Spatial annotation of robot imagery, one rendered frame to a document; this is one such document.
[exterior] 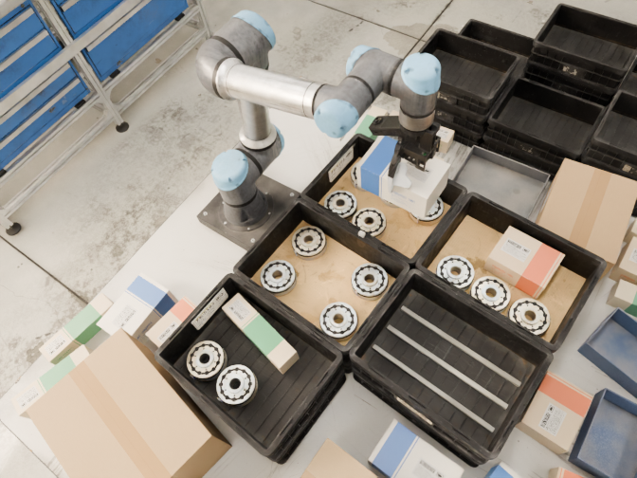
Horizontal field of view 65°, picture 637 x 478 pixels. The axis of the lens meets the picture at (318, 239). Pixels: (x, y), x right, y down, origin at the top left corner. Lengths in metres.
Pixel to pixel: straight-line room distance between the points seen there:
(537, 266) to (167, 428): 1.03
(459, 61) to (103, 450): 2.08
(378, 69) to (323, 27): 2.50
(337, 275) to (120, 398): 0.66
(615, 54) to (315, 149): 1.48
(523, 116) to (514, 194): 0.75
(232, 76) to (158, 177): 1.81
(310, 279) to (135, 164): 1.80
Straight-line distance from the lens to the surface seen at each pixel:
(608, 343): 1.64
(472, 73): 2.47
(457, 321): 1.41
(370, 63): 1.05
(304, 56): 3.34
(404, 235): 1.51
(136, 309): 1.61
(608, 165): 2.26
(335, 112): 0.96
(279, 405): 1.35
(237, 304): 1.39
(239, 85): 1.15
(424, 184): 1.24
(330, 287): 1.43
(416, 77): 1.00
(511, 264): 1.43
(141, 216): 2.81
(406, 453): 1.36
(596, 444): 1.55
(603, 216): 1.64
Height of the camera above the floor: 2.14
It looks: 60 degrees down
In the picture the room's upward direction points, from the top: 11 degrees counter-clockwise
